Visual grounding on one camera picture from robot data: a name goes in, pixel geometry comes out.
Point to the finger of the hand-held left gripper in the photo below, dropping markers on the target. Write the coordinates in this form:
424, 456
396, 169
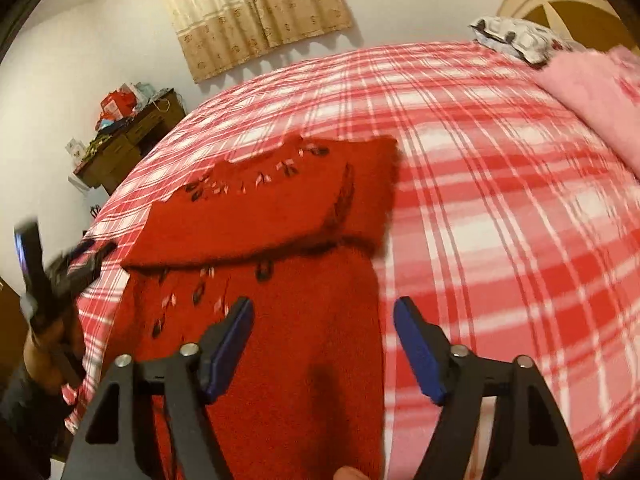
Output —
92, 262

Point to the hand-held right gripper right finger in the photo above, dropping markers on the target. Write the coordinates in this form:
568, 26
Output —
419, 347

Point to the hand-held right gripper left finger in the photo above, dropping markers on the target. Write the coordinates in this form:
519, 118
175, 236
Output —
231, 347

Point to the red knitted sweater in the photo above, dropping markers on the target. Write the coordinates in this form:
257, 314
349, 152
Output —
280, 320

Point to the person's left forearm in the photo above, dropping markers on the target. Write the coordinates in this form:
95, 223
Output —
25, 415

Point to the person's left hand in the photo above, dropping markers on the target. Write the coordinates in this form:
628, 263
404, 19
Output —
55, 360

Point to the white card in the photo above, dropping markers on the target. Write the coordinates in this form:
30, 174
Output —
75, 152

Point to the wooden desk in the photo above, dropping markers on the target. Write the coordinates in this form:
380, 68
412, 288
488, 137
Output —
120, 152

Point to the red plaid blanket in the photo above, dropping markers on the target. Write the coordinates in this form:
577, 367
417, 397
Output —
500, 210

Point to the red box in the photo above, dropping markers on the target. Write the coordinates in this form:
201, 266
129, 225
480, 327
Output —
116, 104

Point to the beige patterned curtain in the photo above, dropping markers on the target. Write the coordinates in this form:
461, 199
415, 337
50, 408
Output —
250, 15

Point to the pink fluffy blanket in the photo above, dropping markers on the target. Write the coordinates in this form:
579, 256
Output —
595, 95

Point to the grey patterned pillow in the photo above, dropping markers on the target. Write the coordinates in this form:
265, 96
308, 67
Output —
525, 37

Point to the beige wooden headboard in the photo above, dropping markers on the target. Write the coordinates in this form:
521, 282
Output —
575, 10

